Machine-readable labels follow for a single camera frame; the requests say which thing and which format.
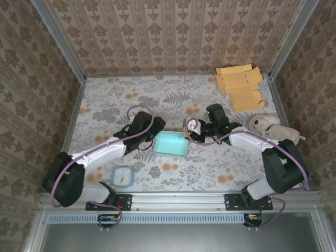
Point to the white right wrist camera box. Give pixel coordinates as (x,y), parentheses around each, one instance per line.
(195,128)

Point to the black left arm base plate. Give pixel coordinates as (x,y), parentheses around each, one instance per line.
(126,202)

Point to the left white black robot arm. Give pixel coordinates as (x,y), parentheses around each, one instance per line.
(99,153)

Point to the small black electronics board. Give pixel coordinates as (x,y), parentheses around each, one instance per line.
(253,220)
(109,220)

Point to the aluminium side rail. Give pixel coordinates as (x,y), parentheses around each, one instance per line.
(279,105)
(69,131)

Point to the orange paper box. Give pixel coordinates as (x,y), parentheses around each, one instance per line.
(236,84)

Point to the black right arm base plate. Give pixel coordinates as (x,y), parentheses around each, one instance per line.
(232,202)

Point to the aluminium frame post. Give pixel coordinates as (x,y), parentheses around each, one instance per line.
(60,39)
(291,39)

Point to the grey metal sheet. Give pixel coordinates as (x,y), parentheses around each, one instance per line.
(170,239)

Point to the aluminium mounting rail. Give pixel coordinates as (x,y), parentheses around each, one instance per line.
(178,200)

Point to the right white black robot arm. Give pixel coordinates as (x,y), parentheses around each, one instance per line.
(252,143)

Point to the teal paper box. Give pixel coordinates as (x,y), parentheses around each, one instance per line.
(170,144)

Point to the cream plush dog toy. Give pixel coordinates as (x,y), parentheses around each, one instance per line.
(278,130)

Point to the square container blue rim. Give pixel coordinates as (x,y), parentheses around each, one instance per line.
(122,177)

